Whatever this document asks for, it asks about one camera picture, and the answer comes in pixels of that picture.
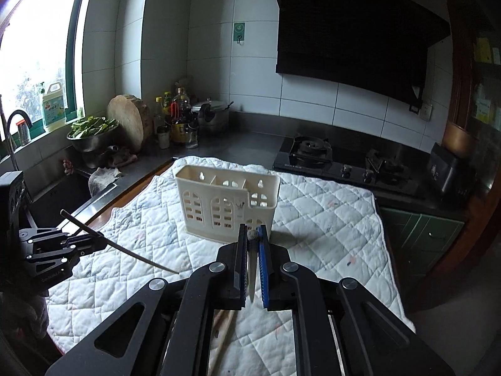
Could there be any small glass jar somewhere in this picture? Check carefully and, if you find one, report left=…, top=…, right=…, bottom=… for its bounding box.
left=186, top=129, right=199, bottom=149

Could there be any white plastic utensil caddy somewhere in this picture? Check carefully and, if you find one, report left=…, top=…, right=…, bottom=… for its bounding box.
left=175, top=165, right=280, bottom=243

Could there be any yellow capped oil bottle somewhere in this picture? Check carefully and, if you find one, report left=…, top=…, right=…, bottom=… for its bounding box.
left=153, top=97, right=165, bottom=134

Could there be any black range hood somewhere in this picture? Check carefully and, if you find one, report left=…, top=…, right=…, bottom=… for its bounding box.
left=276, top=0, right=450, bottom=107

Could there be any black box appliance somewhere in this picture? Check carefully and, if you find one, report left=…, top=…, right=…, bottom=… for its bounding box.
left=427, top=144, right=472, bottom=196

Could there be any black gas stove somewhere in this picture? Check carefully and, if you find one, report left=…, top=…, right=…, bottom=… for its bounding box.
left=273, top=135, right=421, bottom=197

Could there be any grey dish rag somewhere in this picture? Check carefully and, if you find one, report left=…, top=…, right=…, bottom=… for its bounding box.
left=88, top=167, right=122, bottom=197

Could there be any small white cup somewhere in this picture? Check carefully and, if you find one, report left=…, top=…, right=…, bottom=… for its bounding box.
left=157, top=126, right=170, bottom=149

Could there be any steel pressure cooker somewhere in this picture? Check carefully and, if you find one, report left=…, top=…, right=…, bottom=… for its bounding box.
left=192, top=98, right=234, bottom=132

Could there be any white detergent jug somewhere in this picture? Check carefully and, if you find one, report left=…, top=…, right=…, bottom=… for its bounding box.
left=42, top=81, right=66, bottom=133

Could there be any white wall socket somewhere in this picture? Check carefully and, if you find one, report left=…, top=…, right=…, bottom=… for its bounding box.
left=419, top=103, right=433, bottom=121

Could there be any steel bowl of greens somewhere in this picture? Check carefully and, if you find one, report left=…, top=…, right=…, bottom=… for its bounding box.
left=66, top=116, right=119, bottom=153

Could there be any dark soy sauce bottle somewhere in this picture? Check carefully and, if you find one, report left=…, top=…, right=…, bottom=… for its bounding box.
left=171, top=87, right=191, bottom=144

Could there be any green wall hook sticker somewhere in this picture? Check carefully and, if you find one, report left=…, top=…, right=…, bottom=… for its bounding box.
left=233, top=22, right=245, bottom=45

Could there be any wooden chopstick under gripper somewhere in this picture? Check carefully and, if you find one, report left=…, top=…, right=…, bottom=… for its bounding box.
left=207, top=310, right=237, bottom=375

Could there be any dark wooden chopstick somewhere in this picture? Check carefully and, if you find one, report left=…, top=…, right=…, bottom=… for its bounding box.
left=60, top=209, right=178, bottom=274

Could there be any black sink faucet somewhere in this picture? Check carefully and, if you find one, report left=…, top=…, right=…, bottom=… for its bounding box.
left=0, top=108, right=34, bottom=172

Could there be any green cabinet drawer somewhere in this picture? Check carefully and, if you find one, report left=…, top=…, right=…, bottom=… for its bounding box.
left=380, top=208, right=464, bottom=277

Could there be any round wooden cutting board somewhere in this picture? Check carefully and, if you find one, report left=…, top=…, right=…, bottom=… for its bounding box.
left=106, top=94, right=154, bottom=152

